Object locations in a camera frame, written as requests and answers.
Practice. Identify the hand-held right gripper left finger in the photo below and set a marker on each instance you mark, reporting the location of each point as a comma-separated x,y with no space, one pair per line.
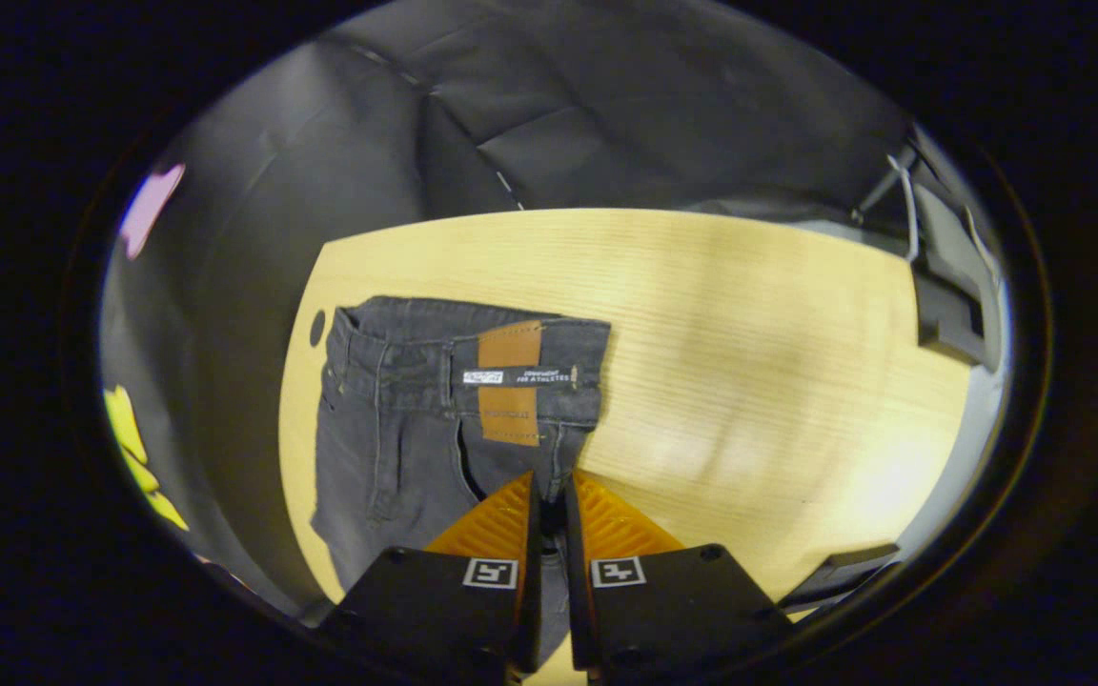
531,610

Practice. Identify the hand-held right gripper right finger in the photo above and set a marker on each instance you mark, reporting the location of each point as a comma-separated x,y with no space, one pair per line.
576,610

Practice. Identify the dark grey jeans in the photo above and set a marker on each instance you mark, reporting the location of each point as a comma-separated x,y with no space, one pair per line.
396,429

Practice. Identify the dark bar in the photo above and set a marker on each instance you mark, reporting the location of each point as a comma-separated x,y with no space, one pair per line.
840,575

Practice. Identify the black box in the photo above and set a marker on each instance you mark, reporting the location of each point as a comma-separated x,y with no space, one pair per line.
949,314

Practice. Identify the black backdrop cloth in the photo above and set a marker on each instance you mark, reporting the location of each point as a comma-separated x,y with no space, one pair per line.
606,105

